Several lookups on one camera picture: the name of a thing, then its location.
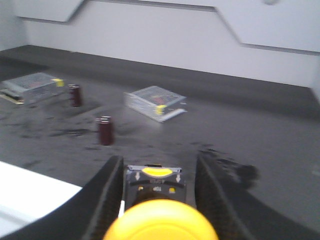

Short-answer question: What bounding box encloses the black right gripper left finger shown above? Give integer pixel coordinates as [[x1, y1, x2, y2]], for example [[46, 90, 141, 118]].
[[3, 155, 124, 240]]

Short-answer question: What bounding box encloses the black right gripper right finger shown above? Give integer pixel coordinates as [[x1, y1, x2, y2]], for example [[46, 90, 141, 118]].
[[194, 152, 320, 240]]

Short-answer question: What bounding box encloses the yellow mushroom push button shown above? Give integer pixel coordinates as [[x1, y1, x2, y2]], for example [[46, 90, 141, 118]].
[[103, 164, 219, 240]]

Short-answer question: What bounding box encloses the right dark red capacitor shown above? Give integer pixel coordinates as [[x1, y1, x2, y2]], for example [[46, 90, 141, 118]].
[[96, 115, 115, 146]]

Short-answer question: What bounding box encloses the dark red capacitor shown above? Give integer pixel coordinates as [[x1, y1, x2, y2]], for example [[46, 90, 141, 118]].
[[68, 84, 83, 107], [96, 115, 115, 146]]

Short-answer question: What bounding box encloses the left dark red capacitor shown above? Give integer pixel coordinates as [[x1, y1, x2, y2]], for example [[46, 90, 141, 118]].
[[68, 84, 83, 107]]

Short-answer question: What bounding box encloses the right metal mesh power supply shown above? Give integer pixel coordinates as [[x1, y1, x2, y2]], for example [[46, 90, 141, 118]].
[[124, 85, 188, 123]]

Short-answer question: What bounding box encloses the metal mesh power supply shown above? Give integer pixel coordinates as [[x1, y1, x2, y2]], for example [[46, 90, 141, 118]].
[[0, 72, 66, 105], [124, 85, 188, 123]]

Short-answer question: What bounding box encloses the left metal mesh power supply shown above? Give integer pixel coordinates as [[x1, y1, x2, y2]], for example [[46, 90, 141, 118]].
[[0, 72, 66, 105]]

